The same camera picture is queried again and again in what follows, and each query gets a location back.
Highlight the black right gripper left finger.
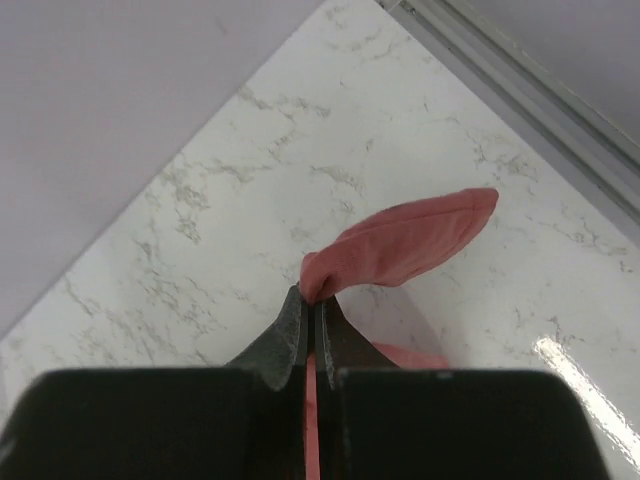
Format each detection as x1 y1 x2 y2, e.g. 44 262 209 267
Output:
225 285 306 391

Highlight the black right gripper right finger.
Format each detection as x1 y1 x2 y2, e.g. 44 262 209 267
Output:
313 297 395 390

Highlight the dusty pink t-shirt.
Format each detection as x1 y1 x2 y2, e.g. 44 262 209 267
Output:
296 188 499 479

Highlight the right aluminium frame post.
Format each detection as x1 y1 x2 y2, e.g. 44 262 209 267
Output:
381 1 639 239

